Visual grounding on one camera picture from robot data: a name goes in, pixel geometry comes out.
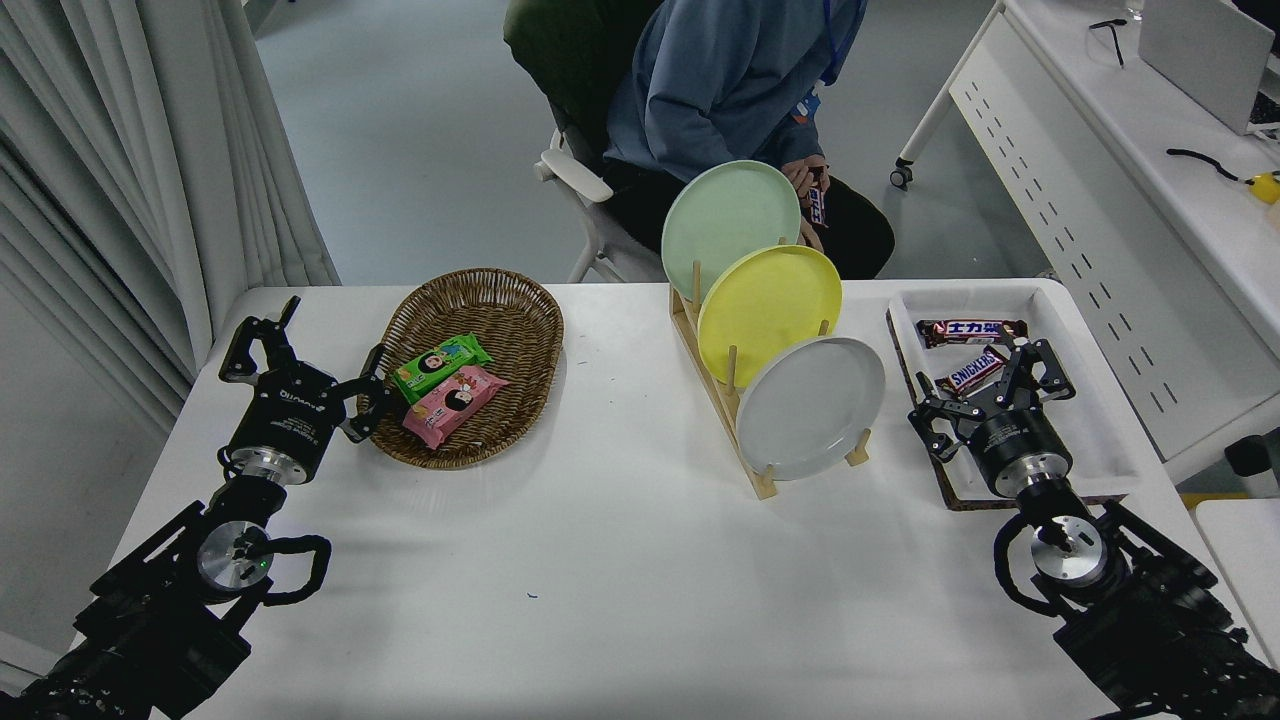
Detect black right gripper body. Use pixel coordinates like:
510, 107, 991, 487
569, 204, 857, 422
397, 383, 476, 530
965, 402, 1065, 476

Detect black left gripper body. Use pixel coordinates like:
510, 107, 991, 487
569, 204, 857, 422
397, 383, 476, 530
232, 364, 343, 459

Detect grey plate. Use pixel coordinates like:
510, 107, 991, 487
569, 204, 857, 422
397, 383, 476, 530
735, 336, 887, 482

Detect yellow plate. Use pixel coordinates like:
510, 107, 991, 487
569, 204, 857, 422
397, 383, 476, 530
697, 245, 843, 389

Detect wooden plate rack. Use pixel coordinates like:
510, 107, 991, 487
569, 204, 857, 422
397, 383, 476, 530
669, 262, 871, 501

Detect pale green plate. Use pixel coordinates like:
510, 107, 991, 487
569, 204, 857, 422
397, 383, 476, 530
661, 160, 803, 301

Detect person's right hand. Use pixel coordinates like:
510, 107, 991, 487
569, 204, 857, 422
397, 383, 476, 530
782, 155, 831, 198

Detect brown snickers bar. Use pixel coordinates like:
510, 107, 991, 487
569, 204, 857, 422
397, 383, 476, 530
935, 346, 1011, 394

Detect green snack pack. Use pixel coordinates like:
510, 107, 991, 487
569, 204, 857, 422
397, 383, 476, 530
391, 333, 494, 406

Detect snickers bar with chinese print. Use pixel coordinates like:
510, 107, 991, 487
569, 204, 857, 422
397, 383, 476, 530
916, 319, 1029, 349

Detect pink snack pack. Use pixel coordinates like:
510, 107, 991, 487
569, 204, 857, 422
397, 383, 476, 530
402, 365, 510, 449

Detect white tray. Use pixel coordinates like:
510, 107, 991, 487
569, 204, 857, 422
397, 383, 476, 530
888, 279, 1146, 501

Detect brown wicker basket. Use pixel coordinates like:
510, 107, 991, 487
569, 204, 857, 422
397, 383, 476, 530
371, 267, 565, 471

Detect white desk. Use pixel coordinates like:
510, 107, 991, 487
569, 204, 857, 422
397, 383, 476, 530
890, 0, 1280, 486

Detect white curtain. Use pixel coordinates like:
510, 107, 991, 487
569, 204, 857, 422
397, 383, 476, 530
0, 0, 341, 431

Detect white side table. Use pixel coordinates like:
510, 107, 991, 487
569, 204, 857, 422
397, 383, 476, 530
1195, 497, 1280, 661

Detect white office chair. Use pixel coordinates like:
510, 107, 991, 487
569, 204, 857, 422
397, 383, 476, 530
533, 100, 666, 284

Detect black glasses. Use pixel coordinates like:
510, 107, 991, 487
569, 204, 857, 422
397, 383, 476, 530
1088, 18, 1129, 69

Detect white laptop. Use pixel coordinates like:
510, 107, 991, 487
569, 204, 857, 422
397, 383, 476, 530
1138, 0, 1280, 137

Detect person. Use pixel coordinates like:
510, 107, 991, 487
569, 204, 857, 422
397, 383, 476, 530
603, 0, 897, 281

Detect black cable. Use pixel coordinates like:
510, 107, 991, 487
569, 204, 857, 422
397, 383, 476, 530
1166, 148, 1251, 186

